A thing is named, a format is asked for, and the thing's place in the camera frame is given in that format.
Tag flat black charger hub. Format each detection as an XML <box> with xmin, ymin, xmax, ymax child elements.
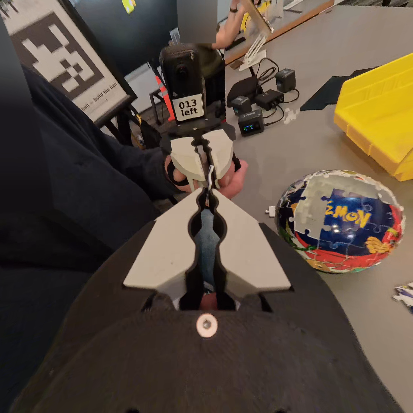
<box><xmin>255</xmin><ymin>90</ymin><xmax>284</xmax><ymax>111</ymax></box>

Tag black pouch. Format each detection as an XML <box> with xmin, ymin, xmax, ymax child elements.
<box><xmin>227</xmin><ymin>77</ymin><xmax>259</xmax><ymax>107</ymax></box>

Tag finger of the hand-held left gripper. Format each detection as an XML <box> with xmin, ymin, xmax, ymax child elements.
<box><xmin>203</xmin><ymin>128</ymin><xmax>235</xmax><ymax>190</ymax></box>
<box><xmin>169</xmin><ymin>137</ymin><xmax>208</xmax><ymax>182</ymax></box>

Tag person's left hand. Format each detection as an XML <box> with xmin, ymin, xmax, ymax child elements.
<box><xmin>164</xmin><ymin>156</ymin><xmax>249</xmax><ymax>200</ymax></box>

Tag black battery box lit display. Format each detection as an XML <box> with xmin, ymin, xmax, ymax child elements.
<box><xmin>238</xmin><ymin>110</ymin><xmax>265</xmax><ymax>137</ymax></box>

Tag clear acrylic gripper tool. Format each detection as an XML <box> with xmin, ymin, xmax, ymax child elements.
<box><xmin>240</xmin><ymin>0</ymin><xmax>275</xmax><ymax>63</ymax></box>

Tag black easel stand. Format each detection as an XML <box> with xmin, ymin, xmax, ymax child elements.
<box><xmin>97</xmin><ymin>105</ymin><xmax>144</xmax><ymax>147</ymax></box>

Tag black coiled cable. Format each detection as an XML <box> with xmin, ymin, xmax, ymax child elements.
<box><xmin>256</xmin><ymin>58</ymin><xmax>280</xmax><ymax>85</ymax></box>

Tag orange traffic cone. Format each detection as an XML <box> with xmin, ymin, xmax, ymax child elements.
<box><xmin>155</xmin><ymin>76</ymin><xmax>176</xmax><ymax>122</ymax></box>

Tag black battery box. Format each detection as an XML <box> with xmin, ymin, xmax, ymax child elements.
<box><xmin>231</xmin><ymin>96</ymin><xmax>252</xmax><ymax>117</ymax></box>

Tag black mat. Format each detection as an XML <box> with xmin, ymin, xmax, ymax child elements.
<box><xmin>300</xmin><ymin>67</ymin><xmax>388</xmax><ymax>112</ymax></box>

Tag framed tag poster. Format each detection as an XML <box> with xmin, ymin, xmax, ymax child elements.
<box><xmin>0</xmin><ymin>0</ymin><xmax>137</xmax><ymax>125</ymax></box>

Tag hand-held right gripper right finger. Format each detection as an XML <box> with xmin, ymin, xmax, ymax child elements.
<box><xmin>206</xmin><ymin>189</ymin><xmax>293</xmax><ymax>302</ymax></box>

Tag person's left forearm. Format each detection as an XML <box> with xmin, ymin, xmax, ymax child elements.
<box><xmin>19</xmin><ymin>65</ymin><xmax>176</xmax><ymax>220</ymax></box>

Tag black battery chargers with cables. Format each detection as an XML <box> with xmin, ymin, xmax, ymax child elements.
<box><xmin>263</xmin><ymin>88</ymin><xmax>301</xmax><ymax>126</ymax></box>

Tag yellow plastic bin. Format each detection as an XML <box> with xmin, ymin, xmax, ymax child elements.
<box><xmin>333</xmin><ymin>53</ymin><xmax>413</xmax><ymax>182</ymax></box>

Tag loose printed puzzle pieces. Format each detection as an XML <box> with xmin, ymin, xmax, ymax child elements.
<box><xmin>392</xmin><ymin>282</ymin><xmax>413</xmax><ymax>313</ymax></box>

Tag black charger box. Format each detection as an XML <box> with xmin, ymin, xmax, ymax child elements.
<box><xmin>275</xmin><ymin>68</ymin><xmax>296</xmax><ymax>93</ymax></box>

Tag dark screen panel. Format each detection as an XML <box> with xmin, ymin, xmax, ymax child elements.
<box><xmin>69</xmin><ymin>0</ymin><xmax>178</xmax><ymax>78</ymax></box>

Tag colourful puzzle ball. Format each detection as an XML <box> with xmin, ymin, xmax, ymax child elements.
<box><xmin>275</xmin><ymin>169</ymin><xmax>405</xmax><ymax>274</ymax></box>

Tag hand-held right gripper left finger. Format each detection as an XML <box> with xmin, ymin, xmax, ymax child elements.
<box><xmin>123</xmin><ymin>188</ymin><xmax>208</xmax><ymax>299</ymax></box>

